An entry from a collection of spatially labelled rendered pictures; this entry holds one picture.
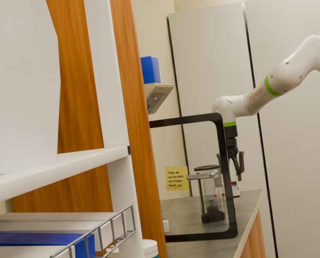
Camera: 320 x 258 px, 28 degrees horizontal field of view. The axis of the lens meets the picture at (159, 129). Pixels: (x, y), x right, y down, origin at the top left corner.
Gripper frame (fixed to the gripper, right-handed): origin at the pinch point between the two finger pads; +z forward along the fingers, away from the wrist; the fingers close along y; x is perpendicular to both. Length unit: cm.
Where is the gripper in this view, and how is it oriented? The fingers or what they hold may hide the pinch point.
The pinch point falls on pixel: (233, 181)
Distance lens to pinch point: 300.2
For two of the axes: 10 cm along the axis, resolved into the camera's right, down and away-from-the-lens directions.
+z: 1.4, 9.9, 0.2
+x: 5.2, -0.9, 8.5
